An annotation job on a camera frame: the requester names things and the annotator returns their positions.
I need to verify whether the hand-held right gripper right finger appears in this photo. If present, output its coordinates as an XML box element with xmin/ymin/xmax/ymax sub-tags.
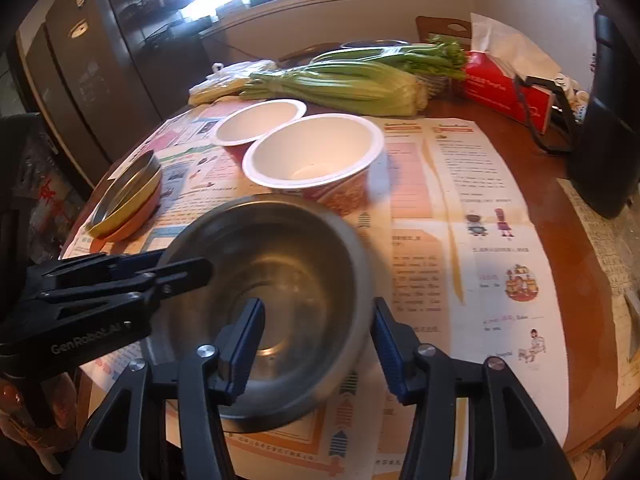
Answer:
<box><xmin>372</xmin><ymin>296</ymin><xmax>573</xmax><ymax>480</ymax></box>

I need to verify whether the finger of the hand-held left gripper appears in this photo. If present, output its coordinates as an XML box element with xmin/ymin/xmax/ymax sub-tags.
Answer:
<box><xmin>25</xmin><ymin>251</ymin><xmax>167</xmax><ymax>291</ymax></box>
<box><xmin>30</xmin><ymin>258</ymin><xmax>214</xmax><ymax>321</ymax></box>

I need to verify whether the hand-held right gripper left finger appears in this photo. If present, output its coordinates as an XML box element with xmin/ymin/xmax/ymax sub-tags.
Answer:
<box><xmin>75</xmin><ymin>297</ymin><xmax>266</xmax><ymax>480</ymax></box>

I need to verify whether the orange round plate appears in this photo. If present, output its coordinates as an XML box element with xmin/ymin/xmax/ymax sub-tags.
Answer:
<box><xmin>102</xmin><ymin>185</ymin><xmax>163</xmax><ymax>243</ymax></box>

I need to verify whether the yellow shell-shaped plate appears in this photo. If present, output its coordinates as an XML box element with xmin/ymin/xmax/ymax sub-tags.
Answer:
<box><xmin>89</xmin><ymin>167</ymin><xmax>163</xmax><ymax>238</ymax></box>

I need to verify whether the small stainless steel plate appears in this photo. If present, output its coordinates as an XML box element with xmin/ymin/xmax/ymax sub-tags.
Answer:
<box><xmin>90</xmin><ymin>150</ymin><xmax>161</xmax><ymax>228</ymax></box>

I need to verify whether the large stainless steel bowl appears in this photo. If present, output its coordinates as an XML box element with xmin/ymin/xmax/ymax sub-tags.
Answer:
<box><xmin>140</xmin><ymin>195</ymin><xmax>373</xmax><ymax>433</ymax></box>

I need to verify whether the red white paper bowl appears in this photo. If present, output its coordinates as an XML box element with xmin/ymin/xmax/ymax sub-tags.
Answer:
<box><xmin>242</xmin><ymin>114</ymin><xmax>385</xmax><ymax>216</ymax></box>
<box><xmin>212</xmin><ymin>99</ymin><xmax>307</xmax><ymax>161</ymax></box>

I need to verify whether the arrow-bordered newspaper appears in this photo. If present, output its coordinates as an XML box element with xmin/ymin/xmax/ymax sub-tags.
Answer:
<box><xmin>60</xmin><ymin>145</ymin><xmax>401</xmax><ymax>480</ymax></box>

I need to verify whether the dark glass door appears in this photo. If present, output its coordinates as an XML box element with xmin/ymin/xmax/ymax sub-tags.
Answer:
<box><xmin>0</xmin><ymin>115</ymin><xmax>96</xmax><ymax>261</ymax></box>

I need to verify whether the pink printed newspaper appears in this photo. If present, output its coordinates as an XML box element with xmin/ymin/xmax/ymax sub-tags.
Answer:
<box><xmin>107</xmin><ymin>105</ymin><xmax>241</xmax><ymax>181</ymax></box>

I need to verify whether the newspaper with cartoon figures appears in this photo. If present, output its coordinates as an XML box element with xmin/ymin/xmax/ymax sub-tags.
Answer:
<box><xmin>385</xmin><ymin>117</ymin><xmax>571</xmax><ymax>453</ymax></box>

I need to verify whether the dark refrigerator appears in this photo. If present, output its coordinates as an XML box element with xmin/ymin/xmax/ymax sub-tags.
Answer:
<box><xmin>17</xmin><ymin>0</ymin><xmax>166</xmax><ymax>181</ymax></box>

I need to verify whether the clear plastic bag of food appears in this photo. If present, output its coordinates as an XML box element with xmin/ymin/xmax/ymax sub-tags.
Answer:
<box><xmin>189</xmin><ymin>60</ymin><xmax>278</xmax><ymax>107</ymax></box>

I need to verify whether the handwritten paper sheet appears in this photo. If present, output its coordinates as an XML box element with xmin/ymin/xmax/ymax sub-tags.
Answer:
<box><xmin>557</xmin><ymin>177</ymin><xmax>640</xmax><ymax>411</ymax></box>

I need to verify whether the celery bunch with pale base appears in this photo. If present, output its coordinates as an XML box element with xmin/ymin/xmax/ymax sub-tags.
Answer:
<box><xmin>239</xmin><ymin>60</ymin><xmax>431</xmax><ymax>117</ymax></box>

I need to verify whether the wooden chair with curved back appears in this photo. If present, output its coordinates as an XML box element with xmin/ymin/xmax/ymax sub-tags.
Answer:
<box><xmin>277</xmin><ymin>42</ymin><xmax>341</xmax><ymax>66</ymax></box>

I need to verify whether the red tissue box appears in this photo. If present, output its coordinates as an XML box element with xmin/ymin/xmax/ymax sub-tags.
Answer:
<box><xmin>460</xmin><ymin>12</ymin><xmax>556</xmax><ymax>128</ymax></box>

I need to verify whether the black thermos flask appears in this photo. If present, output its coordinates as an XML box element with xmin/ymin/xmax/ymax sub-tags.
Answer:
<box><xmin>520</xmin><ymin>10</ymin><xmax>640</xmax><ymax>218</ymax></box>

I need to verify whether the leafy celery bunch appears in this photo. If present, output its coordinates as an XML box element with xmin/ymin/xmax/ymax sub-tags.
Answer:
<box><xmin>310</xmin><ymin>35</ymin><xmax>468</xmax><ymax>81</ymax></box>

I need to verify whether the stainless steel basin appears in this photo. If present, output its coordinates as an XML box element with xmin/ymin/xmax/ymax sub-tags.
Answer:
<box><xmin>342</xmin><ymin>39</ymin><xmax>408</xmax><ymax>50</ymax></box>

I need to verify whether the wooden chair with cutout back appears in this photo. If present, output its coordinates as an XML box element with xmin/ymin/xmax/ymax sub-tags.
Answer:
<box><xmin>416</xmin><ymin>16</ymin><xmax>473</xmax><ymax>51</ymax></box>

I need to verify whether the black cable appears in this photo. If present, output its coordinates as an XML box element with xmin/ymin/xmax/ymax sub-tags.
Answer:
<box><xmin>220</xmin><ymin>30</ymin><xmax>281</xmax><ymax>61</ymax></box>

